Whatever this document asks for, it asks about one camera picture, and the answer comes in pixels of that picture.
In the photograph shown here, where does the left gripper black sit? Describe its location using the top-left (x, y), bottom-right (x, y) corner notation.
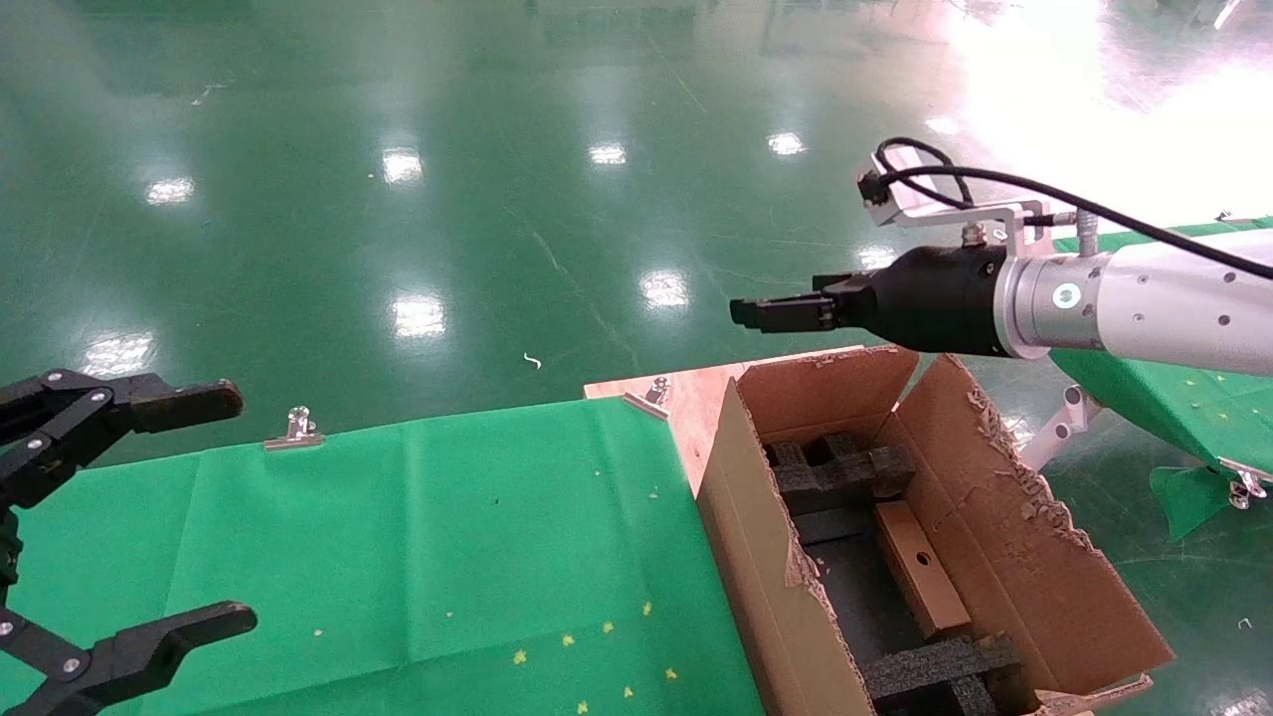
top-left (0, 370), bottom-right (260, 716)

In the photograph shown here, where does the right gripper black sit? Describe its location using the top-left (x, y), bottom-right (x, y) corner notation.
top-left (731, 244), bottom-right (1010, 357)

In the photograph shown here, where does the small cardboard box with hole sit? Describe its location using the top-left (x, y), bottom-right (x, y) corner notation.
top-left (873, 499), bottom-right (974, 640)

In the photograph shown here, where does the large open cardboard carton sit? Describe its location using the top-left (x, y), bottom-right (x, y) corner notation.
top-left (696, 343), bottom-right (1177, 716)

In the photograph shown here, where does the dark grey flat panel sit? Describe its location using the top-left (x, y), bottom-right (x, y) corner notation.
top-left (794, 507), bottom-right (926, 657)

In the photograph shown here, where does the large green table cloth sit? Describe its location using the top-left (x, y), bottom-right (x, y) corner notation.
top-left (0, 396), bottom-right (767, 716)

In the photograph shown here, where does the wrinkled green table cloth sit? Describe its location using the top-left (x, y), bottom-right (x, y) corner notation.
top-left (1049, 217), bottom-right (1273, 543)

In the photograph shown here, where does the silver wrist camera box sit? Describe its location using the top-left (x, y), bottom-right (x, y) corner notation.
top-left (860, 147), bottom-right (971, 232)

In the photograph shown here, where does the silver camera mounting bracket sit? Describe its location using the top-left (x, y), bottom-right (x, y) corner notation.
top-left (900, 199), bottom-right (1055, 262)

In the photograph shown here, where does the black camera cable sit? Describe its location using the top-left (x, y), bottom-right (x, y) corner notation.
top-left (860, 137), bottom-right (1273, 279)

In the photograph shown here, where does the white tubular table frame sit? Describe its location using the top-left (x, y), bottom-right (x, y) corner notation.
top-left (1016, 383), bottom-right (1107, 473)

